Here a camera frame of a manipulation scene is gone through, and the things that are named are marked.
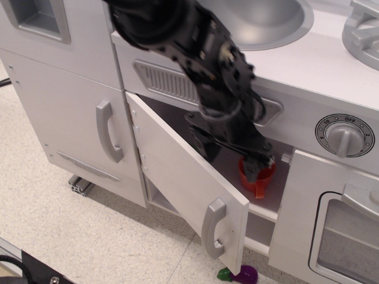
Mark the grey fridge door handle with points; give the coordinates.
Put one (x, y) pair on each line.
(103, 114)

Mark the grey stove burner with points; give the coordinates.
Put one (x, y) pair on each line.
(359, 42)

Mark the orange toy cup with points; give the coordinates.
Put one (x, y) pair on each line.
(263, 180)

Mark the aluminium extrusion rail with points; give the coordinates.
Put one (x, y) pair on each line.
(80, 185)

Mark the white cabinet door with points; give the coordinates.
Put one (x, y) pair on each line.
(187, 181)

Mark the silver round sink basin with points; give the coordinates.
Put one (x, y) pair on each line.
(261, 25)

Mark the grey ribbed vent panel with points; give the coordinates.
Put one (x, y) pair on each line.
(169, 83)

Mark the silver fridge emblem plate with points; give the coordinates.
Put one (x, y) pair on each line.
(95, 171)

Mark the white oven door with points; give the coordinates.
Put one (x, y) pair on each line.
(344, 246)

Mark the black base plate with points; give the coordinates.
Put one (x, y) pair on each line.
(42, 273)

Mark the grey oven door handle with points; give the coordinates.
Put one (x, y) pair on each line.
(362, 200)

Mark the white fridge door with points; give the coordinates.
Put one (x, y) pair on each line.
(61, 108)

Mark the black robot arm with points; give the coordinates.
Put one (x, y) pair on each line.
(195, 38)

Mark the purple toy eggplant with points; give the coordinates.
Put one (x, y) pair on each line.
(247, 275)

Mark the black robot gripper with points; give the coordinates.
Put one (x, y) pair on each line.
(233, 130)

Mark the grey cabinet door handle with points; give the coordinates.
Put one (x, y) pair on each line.
(215, 212)

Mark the grey recessed dispenser panel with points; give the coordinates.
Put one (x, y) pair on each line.
(42, 18)

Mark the white toy kitchen body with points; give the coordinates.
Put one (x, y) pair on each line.
(105, 238)

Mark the grey timer knob dial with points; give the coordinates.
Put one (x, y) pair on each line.
(345, 136)

